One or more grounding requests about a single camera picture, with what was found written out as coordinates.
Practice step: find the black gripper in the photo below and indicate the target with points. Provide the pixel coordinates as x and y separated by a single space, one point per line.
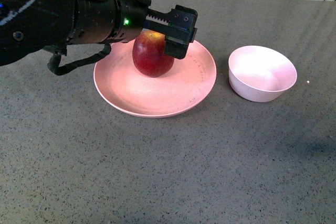
113 21

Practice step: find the red apple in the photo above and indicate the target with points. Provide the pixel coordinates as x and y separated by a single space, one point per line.
148 54

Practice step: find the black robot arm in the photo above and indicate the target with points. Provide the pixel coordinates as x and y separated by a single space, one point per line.
28 26

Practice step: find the pink plate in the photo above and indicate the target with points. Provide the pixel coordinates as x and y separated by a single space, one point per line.
183 87

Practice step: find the pale pink bowl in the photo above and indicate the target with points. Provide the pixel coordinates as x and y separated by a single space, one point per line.
260 74

